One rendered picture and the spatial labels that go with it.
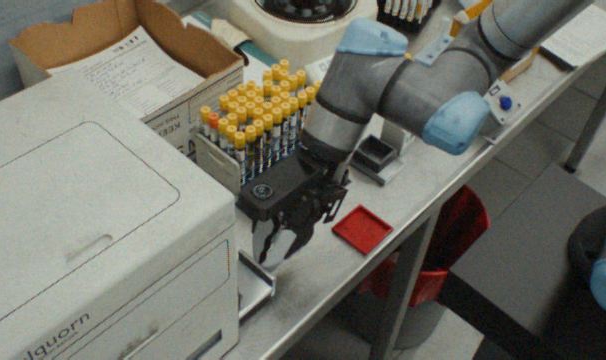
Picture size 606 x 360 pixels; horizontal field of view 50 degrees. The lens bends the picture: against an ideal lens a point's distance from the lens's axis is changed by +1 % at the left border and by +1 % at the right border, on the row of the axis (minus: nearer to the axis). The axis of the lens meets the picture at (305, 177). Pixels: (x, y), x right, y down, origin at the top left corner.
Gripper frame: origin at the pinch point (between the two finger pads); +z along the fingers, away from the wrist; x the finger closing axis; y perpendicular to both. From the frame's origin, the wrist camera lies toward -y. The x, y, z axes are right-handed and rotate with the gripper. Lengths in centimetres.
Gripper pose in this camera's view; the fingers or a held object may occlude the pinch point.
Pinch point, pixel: (259, 267)
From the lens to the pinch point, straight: 88.4
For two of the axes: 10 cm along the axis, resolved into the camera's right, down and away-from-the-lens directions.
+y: 5.6, -1.0, 8.3
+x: -7.3, -5.3, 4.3
